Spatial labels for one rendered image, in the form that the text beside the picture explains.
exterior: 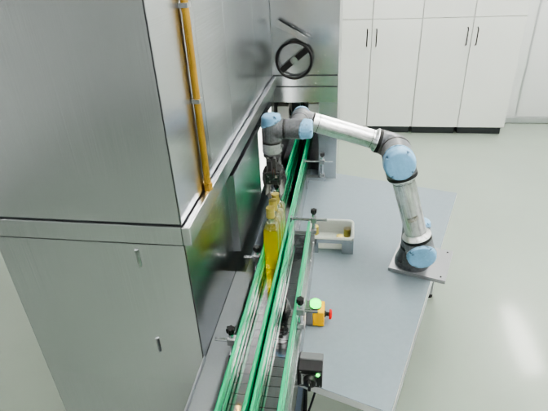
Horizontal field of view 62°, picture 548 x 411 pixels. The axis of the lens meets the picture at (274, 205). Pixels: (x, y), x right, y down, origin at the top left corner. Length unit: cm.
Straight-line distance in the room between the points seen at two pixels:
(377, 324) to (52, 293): 117
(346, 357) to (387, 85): 422
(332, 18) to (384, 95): 305
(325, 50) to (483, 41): 318
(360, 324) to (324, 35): 155
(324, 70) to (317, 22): 26
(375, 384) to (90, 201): 109
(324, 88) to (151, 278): 168
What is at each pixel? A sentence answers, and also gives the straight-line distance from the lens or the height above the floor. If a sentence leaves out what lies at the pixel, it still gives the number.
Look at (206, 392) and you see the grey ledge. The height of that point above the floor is 88.
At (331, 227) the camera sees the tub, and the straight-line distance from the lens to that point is 234.
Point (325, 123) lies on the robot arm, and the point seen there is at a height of 144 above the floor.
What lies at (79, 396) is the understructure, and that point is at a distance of 200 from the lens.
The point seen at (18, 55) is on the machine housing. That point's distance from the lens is 129.
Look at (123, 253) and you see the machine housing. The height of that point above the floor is 129.
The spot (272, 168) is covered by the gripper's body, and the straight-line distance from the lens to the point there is 179.
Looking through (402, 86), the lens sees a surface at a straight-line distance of 561.
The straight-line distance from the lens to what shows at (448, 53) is 559.
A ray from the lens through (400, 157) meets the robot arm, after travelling 172.
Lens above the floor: 206
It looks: 30 degrees down
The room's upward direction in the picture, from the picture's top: 3 degrees counter-clockwise
